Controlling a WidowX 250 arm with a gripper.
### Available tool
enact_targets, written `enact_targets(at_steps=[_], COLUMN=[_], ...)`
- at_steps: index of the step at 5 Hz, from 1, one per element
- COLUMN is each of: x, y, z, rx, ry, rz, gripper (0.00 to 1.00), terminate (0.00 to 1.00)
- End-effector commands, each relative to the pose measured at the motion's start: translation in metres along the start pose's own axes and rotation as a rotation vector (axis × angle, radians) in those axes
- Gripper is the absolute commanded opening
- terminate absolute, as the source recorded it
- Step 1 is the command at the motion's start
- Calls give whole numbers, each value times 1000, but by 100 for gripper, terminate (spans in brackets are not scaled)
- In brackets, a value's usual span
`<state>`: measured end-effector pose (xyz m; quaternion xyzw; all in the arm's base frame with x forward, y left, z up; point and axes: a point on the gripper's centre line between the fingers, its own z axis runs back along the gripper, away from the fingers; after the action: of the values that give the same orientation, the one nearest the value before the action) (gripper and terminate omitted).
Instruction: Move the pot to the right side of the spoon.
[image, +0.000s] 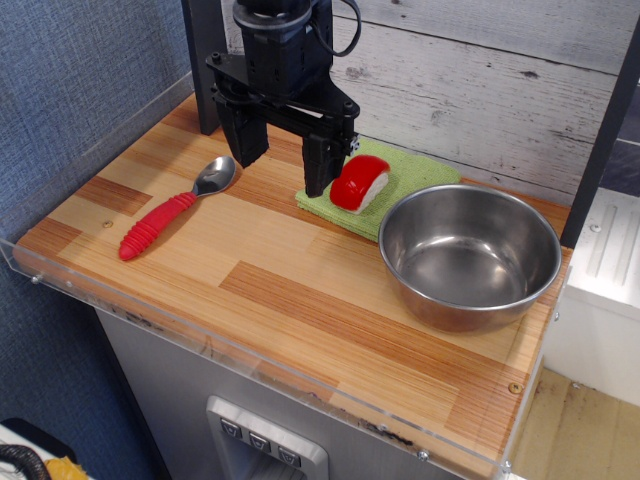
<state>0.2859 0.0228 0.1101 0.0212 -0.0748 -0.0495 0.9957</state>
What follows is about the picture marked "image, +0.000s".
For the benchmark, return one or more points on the yellow object bottom left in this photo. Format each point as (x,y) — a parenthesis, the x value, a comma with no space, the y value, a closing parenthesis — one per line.
(65,469)

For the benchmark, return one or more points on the clear acrylic table guard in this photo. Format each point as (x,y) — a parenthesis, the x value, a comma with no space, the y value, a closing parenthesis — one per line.
(252,308)

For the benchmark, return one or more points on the red and white toy sushi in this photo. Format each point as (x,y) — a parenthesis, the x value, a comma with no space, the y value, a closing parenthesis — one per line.
(361,181)

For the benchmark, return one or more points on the dark grey post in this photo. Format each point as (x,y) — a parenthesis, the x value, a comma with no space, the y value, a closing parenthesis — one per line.
(614,116)
(205,34)

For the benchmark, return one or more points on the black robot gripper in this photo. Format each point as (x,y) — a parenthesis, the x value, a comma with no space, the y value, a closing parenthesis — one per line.
(282,78)

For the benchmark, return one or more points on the silver dispenser panel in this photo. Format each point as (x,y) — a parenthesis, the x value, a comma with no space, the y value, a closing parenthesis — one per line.
(254,447)

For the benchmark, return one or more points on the green cloth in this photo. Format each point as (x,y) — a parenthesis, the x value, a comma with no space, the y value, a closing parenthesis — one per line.
(409,173)

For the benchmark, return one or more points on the dark grey left post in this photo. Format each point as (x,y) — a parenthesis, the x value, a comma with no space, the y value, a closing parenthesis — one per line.
(205,34)

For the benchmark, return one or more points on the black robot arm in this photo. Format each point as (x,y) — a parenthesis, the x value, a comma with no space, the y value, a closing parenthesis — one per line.
(280,12)

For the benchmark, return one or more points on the white appliance at right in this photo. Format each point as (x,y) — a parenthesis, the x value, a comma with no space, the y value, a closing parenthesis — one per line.
(594,336)

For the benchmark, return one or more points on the dark grey right post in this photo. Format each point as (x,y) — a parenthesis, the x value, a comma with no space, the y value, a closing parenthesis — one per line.
(614,116)

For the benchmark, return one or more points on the stainless steel pot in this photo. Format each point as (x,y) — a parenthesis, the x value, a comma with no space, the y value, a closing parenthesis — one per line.
(467,259)

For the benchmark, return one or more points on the spoon with red handle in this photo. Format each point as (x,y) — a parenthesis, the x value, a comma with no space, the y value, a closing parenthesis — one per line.
(215,178)

